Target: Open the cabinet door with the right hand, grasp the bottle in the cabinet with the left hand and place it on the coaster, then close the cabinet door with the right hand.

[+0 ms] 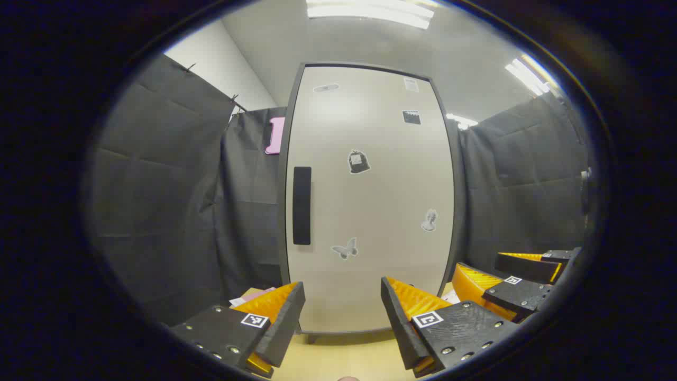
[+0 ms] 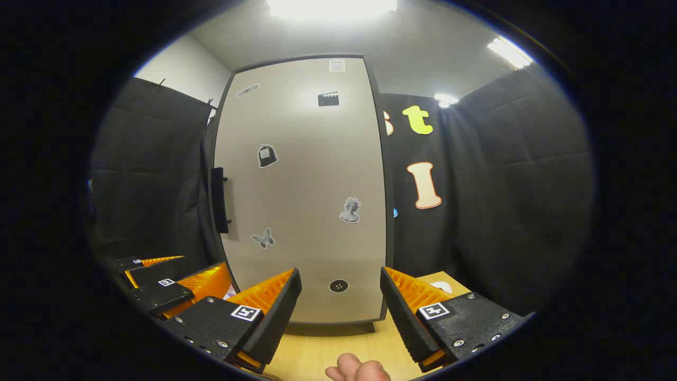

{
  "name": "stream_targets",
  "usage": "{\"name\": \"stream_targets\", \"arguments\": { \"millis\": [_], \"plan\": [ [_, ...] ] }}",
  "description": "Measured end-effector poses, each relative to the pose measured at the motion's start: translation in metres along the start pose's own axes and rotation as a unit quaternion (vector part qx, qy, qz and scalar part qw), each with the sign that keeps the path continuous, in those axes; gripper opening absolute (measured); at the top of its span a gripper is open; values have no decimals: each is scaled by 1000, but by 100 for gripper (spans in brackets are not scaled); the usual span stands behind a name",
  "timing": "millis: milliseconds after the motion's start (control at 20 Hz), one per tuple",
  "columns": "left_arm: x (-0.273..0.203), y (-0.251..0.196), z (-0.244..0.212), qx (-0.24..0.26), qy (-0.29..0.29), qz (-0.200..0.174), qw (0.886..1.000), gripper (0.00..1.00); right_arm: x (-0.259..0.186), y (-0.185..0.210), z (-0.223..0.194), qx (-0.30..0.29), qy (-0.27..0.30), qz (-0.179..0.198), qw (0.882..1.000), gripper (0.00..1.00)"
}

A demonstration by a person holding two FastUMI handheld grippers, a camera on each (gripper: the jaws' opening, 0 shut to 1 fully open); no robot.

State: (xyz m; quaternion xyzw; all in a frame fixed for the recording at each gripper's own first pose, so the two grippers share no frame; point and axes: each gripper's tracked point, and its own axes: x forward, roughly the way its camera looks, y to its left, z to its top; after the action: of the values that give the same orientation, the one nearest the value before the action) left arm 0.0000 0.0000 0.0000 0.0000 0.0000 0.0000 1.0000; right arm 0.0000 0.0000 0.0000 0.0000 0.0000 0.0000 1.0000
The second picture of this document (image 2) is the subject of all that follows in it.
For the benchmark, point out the black backdrop cloth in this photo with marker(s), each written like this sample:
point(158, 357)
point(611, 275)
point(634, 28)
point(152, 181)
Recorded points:
point(502, 185)

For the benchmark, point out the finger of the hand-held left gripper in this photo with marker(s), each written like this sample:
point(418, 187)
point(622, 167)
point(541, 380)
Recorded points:
point(129, 262)
point(158, 293)

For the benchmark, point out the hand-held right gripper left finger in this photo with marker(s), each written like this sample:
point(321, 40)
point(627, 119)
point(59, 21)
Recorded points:
point(277, 323)

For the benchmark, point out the grey cabinet door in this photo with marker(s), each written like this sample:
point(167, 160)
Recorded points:
point(307, 174)

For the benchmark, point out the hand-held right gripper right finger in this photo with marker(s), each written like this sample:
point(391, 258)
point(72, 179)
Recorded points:
point(402, 323)

